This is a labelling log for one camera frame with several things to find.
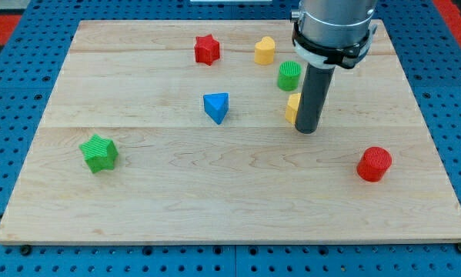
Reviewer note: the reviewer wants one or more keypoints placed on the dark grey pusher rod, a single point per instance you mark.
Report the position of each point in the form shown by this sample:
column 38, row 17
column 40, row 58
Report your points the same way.
column 313, row 95

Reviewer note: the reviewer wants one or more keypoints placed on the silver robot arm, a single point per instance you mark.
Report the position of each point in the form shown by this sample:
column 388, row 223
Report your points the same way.
column 329, row 33

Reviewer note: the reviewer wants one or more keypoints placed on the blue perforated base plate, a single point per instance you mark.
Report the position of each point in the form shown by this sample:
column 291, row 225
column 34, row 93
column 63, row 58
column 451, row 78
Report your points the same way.
column 427, row 38

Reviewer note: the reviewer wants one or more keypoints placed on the yellow heart block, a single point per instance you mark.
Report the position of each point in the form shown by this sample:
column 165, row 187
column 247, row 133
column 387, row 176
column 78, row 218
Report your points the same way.
column 264, row 51

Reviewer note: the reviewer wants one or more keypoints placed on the red star block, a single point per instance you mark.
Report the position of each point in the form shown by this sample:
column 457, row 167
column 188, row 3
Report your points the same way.
column 207, row 49

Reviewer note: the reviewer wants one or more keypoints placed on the green star block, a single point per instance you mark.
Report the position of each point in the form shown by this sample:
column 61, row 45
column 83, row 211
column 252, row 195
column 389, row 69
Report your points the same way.
column 99, row 153

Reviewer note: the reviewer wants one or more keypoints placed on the yellow hexagon block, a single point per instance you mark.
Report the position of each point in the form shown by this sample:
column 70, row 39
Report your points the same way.
column 292, row 107

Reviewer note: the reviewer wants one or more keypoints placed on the blue triangle block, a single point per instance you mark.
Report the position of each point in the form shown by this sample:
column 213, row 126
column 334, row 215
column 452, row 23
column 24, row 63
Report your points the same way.
column 216, row 106

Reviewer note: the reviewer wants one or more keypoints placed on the green cylinder block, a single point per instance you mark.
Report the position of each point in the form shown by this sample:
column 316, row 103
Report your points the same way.
column 289, row 74

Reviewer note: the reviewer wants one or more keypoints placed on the red cylinder block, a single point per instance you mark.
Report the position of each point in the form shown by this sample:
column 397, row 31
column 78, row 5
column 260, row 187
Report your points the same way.
column 374, row 164

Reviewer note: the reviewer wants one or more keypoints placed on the light wooden board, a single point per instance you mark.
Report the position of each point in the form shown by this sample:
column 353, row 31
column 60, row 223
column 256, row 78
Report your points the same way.
column 181, row 179

